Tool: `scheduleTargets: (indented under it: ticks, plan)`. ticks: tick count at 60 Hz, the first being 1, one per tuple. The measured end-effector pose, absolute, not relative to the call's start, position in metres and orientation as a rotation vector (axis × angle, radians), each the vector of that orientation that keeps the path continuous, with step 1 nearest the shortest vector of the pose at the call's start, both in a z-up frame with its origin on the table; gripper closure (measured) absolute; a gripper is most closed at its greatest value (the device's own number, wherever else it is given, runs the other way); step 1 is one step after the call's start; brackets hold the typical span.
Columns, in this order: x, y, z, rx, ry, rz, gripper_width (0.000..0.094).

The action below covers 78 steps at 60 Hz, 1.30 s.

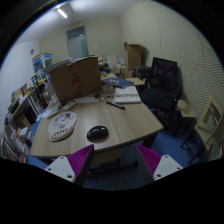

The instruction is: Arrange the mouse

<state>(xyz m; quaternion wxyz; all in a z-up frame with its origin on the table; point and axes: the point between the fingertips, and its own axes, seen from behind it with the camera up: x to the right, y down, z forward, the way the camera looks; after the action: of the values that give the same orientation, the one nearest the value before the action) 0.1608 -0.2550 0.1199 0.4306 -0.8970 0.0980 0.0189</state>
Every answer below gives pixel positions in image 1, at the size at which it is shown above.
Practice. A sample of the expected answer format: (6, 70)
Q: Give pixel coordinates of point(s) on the wooden folding chair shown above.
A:
(201, 138)

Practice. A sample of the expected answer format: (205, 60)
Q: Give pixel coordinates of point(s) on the blue book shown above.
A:
(117, 82)

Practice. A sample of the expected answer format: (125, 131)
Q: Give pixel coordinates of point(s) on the grey door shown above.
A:
(77, 42)

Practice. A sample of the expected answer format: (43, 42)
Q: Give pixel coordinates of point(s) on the blue white box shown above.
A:
(42, 61)

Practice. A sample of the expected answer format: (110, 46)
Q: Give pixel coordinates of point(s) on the black pen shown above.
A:
(116, 105)

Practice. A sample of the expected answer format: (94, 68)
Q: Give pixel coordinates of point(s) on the white open book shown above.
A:
(126, 95)

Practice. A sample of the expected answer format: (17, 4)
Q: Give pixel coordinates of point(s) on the black office chair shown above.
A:
(164, 89)

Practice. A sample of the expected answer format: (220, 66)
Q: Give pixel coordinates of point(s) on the wooden shelf unit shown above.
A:
(24, 110)

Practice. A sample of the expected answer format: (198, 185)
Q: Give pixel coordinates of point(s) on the ceiling fluorescent light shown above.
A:
(62, 13)

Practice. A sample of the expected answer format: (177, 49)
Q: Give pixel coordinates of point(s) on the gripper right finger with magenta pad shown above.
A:
(159, 166)

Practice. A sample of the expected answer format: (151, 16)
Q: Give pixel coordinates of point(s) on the black computer mouse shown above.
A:
(97, 132)

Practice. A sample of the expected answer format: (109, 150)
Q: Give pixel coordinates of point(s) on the tall cardboard box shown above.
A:
(132, 54)

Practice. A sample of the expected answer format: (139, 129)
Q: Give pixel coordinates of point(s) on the large brown cardboard box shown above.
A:
(76, 79)

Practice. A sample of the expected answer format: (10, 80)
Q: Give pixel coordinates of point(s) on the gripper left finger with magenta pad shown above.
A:
(74, 167)

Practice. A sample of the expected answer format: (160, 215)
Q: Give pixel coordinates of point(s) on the round pink mouse pad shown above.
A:
(61, 126)

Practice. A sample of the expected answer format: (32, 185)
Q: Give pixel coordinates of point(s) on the wooden desk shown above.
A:
(125, 127)

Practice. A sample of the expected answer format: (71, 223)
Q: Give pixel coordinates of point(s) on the white remote control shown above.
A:
(70, 105)

